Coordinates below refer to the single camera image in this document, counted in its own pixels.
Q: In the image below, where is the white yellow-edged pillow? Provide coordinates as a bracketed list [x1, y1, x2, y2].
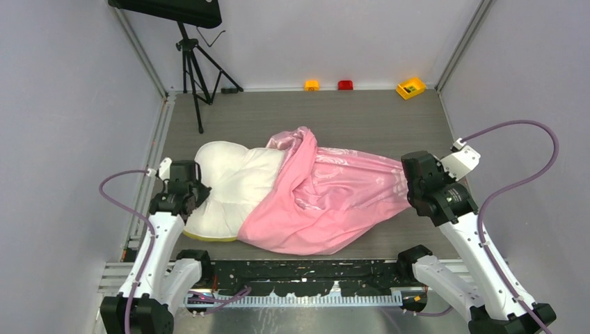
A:
[183, 141, 285, 242]

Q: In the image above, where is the pink floral pillowcase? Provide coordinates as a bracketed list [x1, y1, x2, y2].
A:
[237, 127, 410, 255]

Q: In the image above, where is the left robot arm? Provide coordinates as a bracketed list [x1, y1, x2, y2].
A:
[99, 158, 214, 333]

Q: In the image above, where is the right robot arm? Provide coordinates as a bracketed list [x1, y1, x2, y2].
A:
[397, 146, 557, 333]

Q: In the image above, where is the small black adapter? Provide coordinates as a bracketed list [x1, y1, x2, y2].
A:
[221, 87, 240, 95]

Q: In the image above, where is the orange toy block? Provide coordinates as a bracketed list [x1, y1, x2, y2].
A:
[304, 80, 320, 91]

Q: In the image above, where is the black light panel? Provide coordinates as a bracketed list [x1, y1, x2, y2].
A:
[108, 0, 222, 29]

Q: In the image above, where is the red toy block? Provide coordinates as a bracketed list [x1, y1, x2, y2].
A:
[337, 80, 354, 90]

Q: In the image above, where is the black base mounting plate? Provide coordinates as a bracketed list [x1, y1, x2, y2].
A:
[202, 260, 427, 297]

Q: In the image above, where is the yellow toy bin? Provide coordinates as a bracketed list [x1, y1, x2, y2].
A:
[396, 77, 426, 100]

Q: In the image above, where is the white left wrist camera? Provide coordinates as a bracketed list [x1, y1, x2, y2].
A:
[145, 157, 173, 181]

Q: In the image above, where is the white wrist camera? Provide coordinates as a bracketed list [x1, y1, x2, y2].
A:
[439, 138, 481, 181]
[145, 157, 173, 181]

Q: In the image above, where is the black camera tripod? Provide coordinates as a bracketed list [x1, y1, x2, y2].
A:
[175, 22, 244, 134]

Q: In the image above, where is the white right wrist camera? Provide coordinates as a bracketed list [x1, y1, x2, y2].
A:
[439, 138, 481, 181]

